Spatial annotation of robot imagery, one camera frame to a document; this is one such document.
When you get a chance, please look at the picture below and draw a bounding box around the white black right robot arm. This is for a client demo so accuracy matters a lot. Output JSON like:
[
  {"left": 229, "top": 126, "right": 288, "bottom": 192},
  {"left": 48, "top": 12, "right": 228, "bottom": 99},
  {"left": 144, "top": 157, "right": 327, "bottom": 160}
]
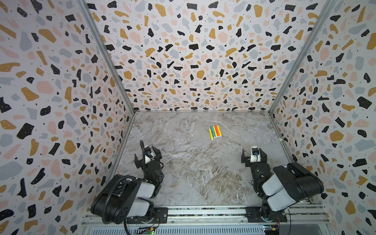
[{"left": 240, "top": 146, "right": 324, "bottom": 223}]

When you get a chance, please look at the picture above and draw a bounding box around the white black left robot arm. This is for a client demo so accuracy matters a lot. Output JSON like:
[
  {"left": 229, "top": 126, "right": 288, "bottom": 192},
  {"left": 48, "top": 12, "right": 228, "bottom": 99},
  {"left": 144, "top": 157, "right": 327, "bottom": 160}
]
[{"left": 90, "top": 145, "right": 165, "bottom": 224}]

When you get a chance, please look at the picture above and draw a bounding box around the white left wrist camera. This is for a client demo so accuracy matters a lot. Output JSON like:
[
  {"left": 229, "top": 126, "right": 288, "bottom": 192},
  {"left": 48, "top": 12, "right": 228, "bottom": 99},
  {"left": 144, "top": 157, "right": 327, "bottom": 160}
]
[{"left": 145, "top": 146, "right": 154, "bottom": 165}]

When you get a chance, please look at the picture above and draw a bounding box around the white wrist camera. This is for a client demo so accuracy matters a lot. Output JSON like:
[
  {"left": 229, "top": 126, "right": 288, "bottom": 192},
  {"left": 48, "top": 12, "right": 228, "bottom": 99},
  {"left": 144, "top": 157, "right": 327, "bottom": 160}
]
[
  {"left": 145, "top": 146, "right": 154, "bottom": 165},
  {"left": 250, "top": 146, "right": 261, "bottom": 163}
]

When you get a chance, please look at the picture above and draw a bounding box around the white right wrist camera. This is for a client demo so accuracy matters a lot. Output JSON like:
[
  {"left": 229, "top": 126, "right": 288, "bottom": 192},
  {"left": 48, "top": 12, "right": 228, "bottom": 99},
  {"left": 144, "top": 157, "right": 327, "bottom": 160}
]
[{"left": 250, "top": 146, "right": 261, "bottom": 163}]

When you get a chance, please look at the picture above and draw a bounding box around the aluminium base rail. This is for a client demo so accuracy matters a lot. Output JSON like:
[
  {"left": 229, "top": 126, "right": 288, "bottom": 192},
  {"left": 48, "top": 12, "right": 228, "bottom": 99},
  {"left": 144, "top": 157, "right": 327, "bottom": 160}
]
[{"left": 80, "top": 204, "right": 335, "bottom": 235}]

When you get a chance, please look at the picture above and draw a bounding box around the metal corner post right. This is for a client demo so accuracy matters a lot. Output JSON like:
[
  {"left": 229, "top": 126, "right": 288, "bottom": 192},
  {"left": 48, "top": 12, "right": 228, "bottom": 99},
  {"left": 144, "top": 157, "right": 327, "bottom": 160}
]
[{"left": 268, "top": 0, "right": 336, "bottom": 116}]

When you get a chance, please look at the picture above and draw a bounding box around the metal corner post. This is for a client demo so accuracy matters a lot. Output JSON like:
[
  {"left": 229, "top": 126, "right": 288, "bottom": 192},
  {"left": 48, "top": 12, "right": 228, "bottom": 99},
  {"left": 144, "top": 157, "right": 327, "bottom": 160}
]
[
  {"left": 76, "top": 0, "right": 135, "bottom": 116},
  {"left": 268, "top": 0, "right": 336, "bottom": 116}
]

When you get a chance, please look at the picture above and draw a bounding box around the metal corner post left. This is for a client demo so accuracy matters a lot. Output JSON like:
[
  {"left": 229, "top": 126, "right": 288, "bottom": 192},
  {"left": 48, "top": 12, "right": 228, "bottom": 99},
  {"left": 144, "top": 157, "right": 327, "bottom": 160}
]
[{"left": 76, "top": 0, "right": 135, "bottom": 116}]

